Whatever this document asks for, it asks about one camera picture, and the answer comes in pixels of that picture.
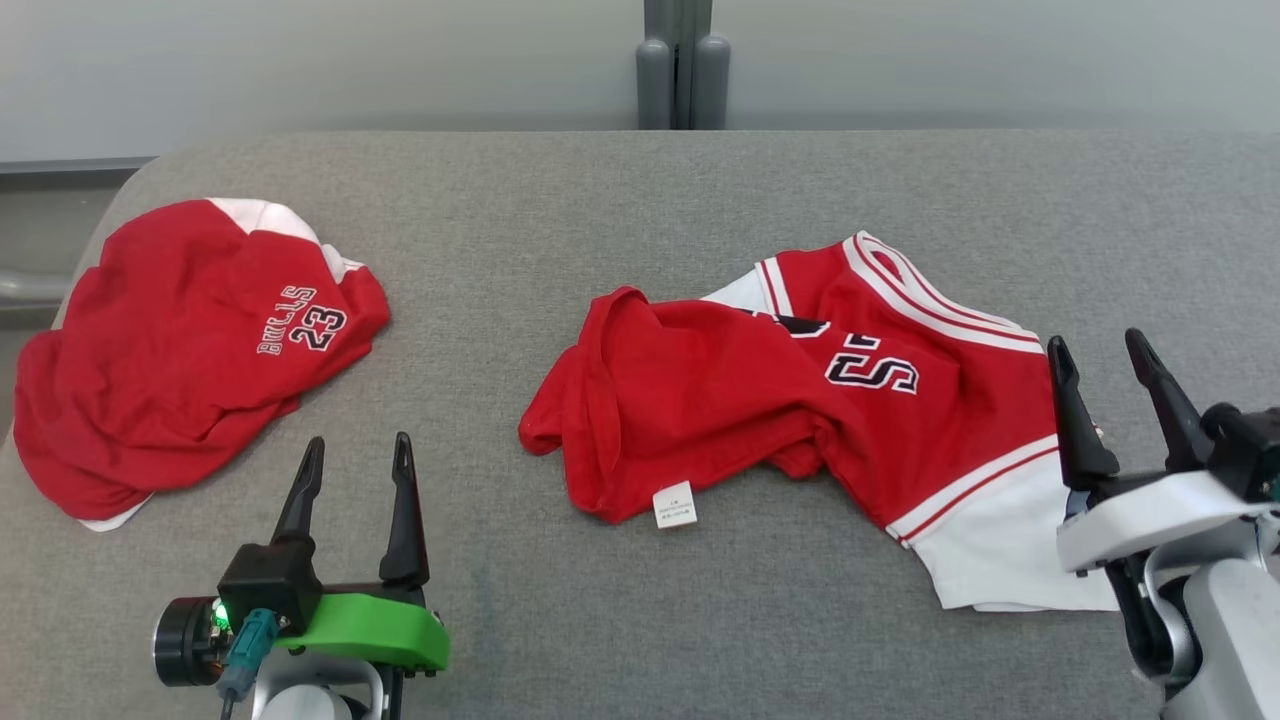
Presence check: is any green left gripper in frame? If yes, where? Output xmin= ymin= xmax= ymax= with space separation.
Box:
xmin=270 ymin=432 xmax=451 ymax=677

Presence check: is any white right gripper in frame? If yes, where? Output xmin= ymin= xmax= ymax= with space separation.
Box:
xmin=1047 ymin=328 xmax=1280 ymax=576

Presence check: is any red and white jersey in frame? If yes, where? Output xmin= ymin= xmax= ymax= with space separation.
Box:
xmin=518 ymin=230 xmax=1121 ymax=613

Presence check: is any red Bulls 23 garment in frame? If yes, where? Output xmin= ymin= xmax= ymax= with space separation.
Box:
xmin=12 ymin=197 xmax=391 ymax=532

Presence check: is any black left gripper motor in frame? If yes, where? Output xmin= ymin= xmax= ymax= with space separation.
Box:
xmin=152 ymin=597 xmax=227 ymax=688

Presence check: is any left teal plug cable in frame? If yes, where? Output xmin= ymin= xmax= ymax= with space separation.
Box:
xmin=217 ymin=608 xmax=282 ymax=720

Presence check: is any dark grey wall skirting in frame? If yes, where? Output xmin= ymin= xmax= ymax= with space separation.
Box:
xmin=0 ymin=155 xmax=156 ymax=177

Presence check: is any grey wall post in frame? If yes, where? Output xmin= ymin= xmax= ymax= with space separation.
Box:
xmin=636 ymin=0 xmax=731 ymax=131

